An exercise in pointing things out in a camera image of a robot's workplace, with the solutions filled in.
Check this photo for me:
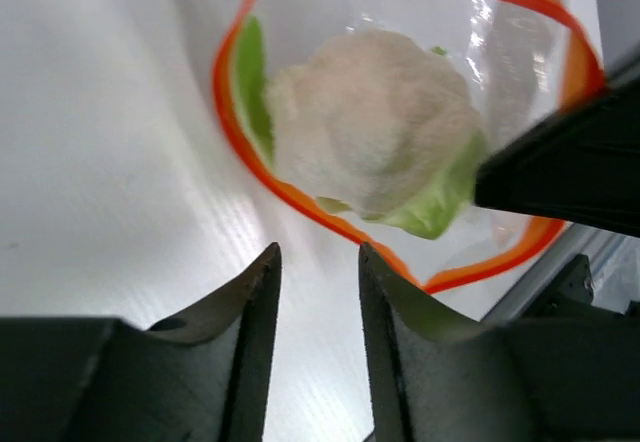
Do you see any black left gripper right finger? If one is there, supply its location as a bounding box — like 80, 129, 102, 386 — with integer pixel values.
359, 245, 639, 441

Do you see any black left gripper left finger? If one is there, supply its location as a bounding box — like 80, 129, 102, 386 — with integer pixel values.
1, 244, 282, 441

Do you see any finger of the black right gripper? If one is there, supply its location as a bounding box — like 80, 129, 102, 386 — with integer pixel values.
474, 49, 639, 236

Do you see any clear zip bag orange zipper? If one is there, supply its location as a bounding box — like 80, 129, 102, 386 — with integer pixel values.
212, 0, 605, 294

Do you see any white cauliflower with green leaves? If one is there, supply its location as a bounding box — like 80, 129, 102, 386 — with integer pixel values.
231, 17, 489, 240

